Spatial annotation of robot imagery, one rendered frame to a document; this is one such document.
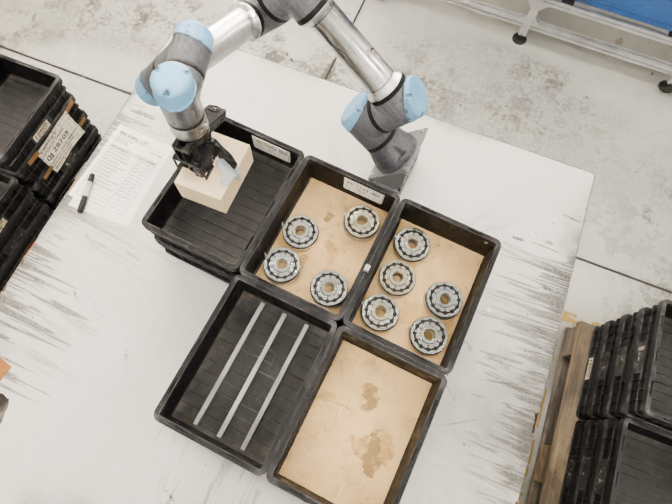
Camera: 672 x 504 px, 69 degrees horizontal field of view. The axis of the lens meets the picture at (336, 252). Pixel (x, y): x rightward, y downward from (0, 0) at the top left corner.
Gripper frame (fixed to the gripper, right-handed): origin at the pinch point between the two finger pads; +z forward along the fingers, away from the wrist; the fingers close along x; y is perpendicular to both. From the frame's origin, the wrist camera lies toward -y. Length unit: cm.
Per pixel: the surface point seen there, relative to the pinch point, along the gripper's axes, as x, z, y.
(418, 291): 58, 27, 2
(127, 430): -3, 39, 65
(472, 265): 70, 27, -11
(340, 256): 34.3, 26.7, 0.5
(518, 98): 83, 110, -147
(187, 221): -10.9, 26.9, 7.2
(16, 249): -92, 84, 27
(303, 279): 27.1, 26.7, 10.8
